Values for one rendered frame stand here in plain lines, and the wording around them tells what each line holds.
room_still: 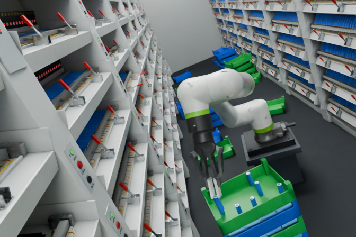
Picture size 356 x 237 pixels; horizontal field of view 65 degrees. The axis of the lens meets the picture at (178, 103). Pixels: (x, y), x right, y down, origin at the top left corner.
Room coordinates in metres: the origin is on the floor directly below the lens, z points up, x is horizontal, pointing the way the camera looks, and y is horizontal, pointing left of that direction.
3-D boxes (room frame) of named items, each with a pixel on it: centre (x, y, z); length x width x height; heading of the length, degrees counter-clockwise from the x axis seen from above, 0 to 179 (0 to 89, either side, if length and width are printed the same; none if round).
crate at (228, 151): (2.06, -0.12, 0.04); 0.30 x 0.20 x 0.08; 85
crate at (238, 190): (0.89, -0.10, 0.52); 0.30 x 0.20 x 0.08; 94
